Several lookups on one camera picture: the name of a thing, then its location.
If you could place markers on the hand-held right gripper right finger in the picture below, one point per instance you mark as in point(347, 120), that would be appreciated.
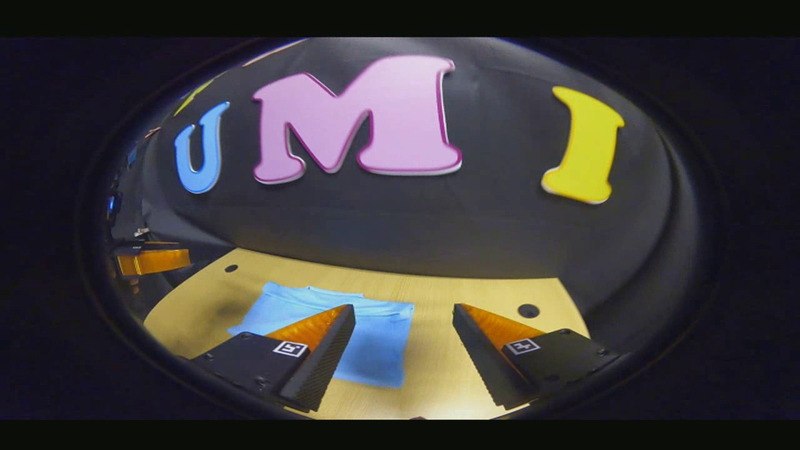
point(481, 356)

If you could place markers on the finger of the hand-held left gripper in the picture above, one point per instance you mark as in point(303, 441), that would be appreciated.
point(153, 261)

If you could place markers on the light blue T-shirt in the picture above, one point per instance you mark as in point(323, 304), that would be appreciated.
point(381, 347)

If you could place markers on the black backdrop cloth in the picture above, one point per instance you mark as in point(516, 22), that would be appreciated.
point(437, 231)

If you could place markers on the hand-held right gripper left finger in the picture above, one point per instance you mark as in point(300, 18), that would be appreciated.
point(325, 359)

